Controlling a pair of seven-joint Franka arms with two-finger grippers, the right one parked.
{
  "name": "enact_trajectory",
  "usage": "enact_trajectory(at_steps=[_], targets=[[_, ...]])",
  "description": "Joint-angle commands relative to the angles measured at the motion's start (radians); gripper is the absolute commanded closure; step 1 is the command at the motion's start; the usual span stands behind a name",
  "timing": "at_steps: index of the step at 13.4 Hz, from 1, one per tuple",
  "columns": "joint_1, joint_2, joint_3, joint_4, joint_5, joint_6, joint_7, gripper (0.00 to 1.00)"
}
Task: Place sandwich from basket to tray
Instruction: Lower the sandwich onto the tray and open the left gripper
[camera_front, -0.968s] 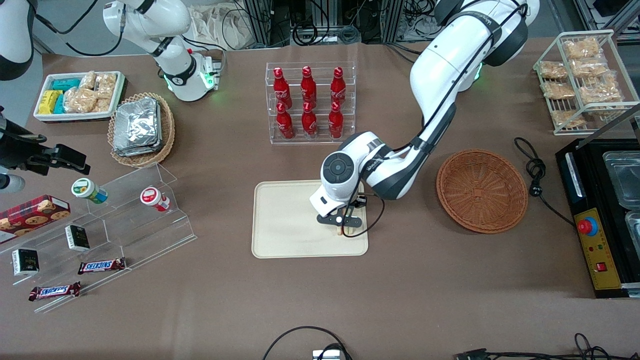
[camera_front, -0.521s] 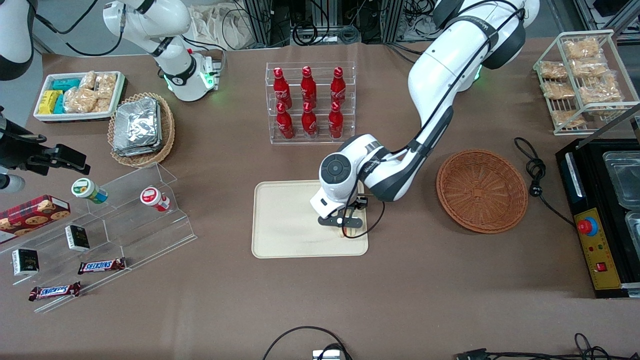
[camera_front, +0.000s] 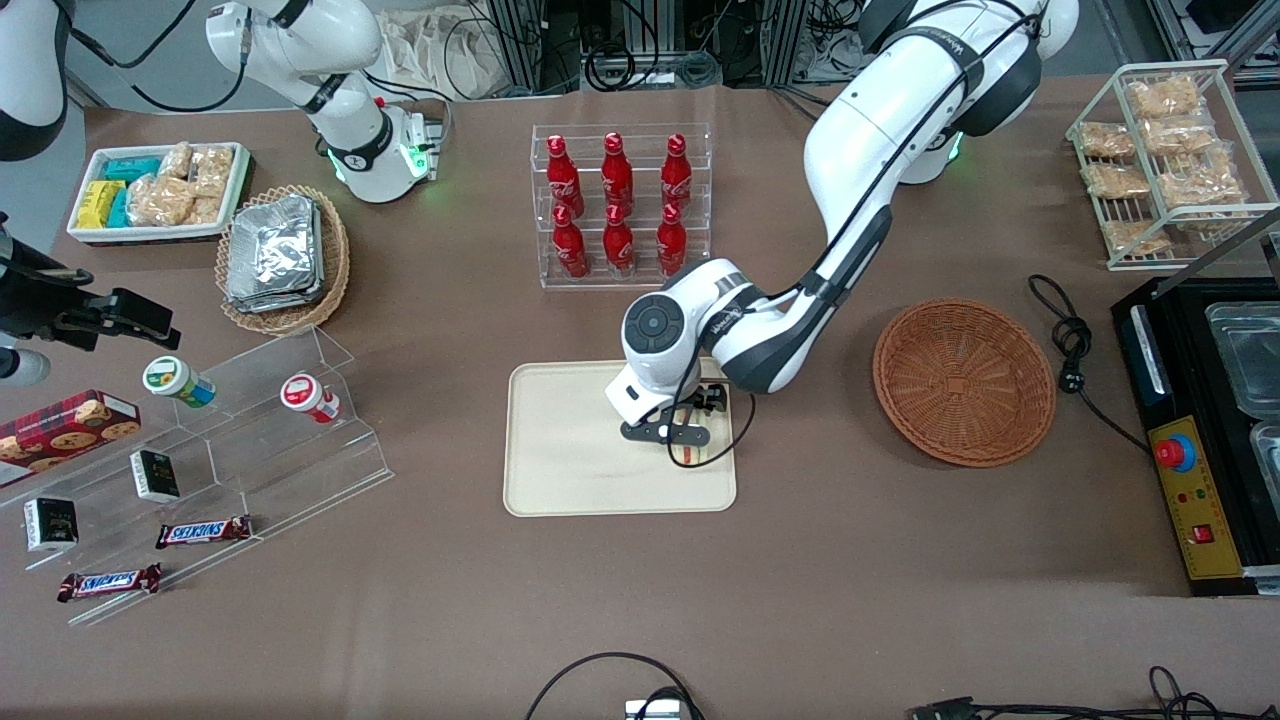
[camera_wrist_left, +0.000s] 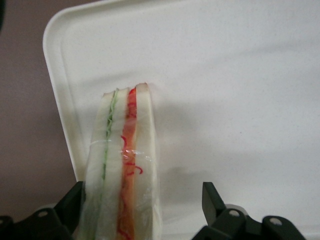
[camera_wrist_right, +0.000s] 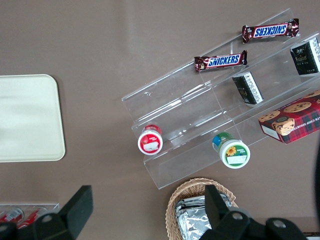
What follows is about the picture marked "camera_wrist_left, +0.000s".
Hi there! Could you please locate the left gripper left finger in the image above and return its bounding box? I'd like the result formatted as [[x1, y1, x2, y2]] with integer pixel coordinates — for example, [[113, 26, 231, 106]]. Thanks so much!
[[0, 181, 85, 240]]

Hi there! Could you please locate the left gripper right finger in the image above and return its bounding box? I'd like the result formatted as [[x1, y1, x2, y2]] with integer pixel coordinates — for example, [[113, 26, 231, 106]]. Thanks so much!
[[192, 181, 305, 240]]

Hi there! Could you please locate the plastic triangle sandwich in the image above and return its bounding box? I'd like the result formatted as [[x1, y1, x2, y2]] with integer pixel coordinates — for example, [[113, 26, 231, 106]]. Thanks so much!
[[79, 83, 165, 240]]

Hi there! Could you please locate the cream plastic serving tray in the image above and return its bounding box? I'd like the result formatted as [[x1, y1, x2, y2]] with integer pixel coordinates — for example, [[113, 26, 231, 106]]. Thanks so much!
[[42, 0, 320, 239]]

